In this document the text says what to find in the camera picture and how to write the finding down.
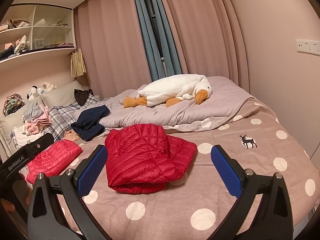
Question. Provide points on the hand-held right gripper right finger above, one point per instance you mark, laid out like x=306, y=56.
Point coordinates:
x=226, y=172

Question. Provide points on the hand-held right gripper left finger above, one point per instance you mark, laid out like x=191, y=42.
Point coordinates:
x=91, y=172

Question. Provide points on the red down jacket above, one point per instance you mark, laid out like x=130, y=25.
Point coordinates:
x=55, y=157
x=145, y=155

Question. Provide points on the mixed small clothes pile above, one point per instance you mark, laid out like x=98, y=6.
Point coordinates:
x=17, y=45

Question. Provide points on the person's left hand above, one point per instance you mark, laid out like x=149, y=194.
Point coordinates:
x=6, y=205

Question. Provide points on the white garment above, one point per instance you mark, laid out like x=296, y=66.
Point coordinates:
x=22, y=136

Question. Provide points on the beige headboard cushion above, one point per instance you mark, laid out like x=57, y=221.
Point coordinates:
x=60, y=95
x=10, y=122

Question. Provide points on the peach cloth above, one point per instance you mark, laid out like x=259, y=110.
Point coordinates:
x=72, y=135

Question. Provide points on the grey garment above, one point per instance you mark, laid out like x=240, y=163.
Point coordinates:
x=32, y=111

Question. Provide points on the navy garment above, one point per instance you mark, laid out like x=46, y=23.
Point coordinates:
x=90, y=122

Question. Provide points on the plaid grey shirt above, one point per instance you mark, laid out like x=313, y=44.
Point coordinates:
x=58, y=120

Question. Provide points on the floral cloth bundle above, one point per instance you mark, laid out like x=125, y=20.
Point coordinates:
x=13, y=103

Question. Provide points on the polka-dot bed sheet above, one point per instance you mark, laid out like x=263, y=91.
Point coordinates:
x=175, y=205

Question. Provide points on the black and white plush dog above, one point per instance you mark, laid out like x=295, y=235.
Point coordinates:
x=32, y=93

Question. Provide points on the grey duvet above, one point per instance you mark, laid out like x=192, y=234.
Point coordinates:
x=200, y=110

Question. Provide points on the white plush bear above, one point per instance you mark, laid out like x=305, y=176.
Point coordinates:
x=48, y=87

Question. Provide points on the plaid pillow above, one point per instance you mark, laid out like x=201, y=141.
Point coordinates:
x=96, y=100

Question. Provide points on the black garment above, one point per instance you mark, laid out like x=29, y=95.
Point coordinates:
x=82, y=97

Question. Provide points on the white goose plush toy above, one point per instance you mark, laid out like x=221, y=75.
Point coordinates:
x=172, y=87

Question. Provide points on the pink curtain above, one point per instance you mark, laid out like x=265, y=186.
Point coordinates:
x=110, y=42
x=205, y=35

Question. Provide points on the blue curtain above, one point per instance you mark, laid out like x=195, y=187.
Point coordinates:
x=171, y=45
x=147, y=42

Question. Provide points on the dark window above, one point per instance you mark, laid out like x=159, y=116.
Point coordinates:
x=158, y=42

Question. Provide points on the white wall shelf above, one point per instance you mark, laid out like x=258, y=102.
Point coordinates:
x=37, y=53

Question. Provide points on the white wall socket strip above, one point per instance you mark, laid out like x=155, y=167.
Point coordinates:
x=307, y=46

